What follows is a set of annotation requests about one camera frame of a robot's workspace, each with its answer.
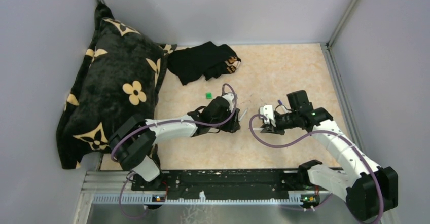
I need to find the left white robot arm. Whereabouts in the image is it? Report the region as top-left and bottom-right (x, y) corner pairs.
(109, 93), (239, 190)

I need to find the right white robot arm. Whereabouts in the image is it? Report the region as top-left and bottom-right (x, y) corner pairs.
(258, 90), (399, 221)

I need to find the black folded cloth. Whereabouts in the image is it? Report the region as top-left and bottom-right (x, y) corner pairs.
(167, 42), (241, 85)

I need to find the black floral plush pillow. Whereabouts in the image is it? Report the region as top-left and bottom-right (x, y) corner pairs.
(56, 3), (176, 170)

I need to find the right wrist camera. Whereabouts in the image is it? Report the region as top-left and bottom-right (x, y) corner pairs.
(259, 105), (276, 126)

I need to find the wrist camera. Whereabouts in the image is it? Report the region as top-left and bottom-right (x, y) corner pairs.
(259, 105), (276, 126)
(222, 93), (235, 111)

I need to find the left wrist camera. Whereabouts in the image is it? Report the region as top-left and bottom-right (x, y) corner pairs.
(222, 93), (235, 111)

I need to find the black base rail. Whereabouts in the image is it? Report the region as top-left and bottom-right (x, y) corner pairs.
(131, 169), (325, 208)

